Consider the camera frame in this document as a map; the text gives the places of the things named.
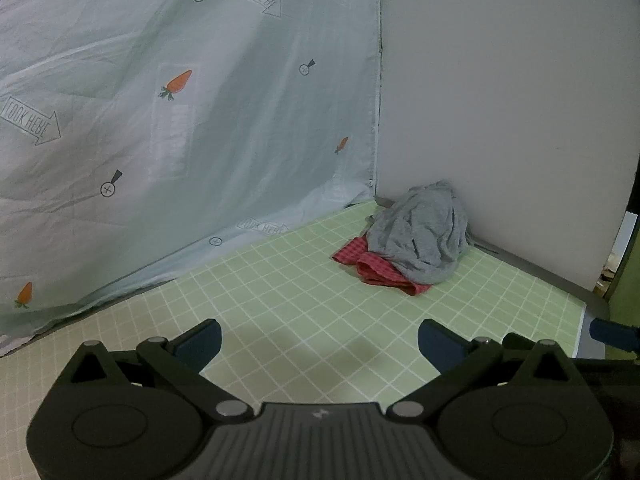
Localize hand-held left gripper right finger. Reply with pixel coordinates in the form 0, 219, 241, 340
387, 319, 583, 418

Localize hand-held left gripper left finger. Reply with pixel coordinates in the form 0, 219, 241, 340
62, 319, 253, 418

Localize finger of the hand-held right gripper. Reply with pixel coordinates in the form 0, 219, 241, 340
589, 317, 640, 352

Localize red checked garment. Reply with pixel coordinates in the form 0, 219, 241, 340
331, 236, 433, 297

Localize grey garment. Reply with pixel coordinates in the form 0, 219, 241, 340
366, 179, 475, 285

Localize green grid mat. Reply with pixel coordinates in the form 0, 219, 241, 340
0, 197, 588, 461

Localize carrot print bed sheet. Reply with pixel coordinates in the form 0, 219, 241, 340
0, 0, 382, 346

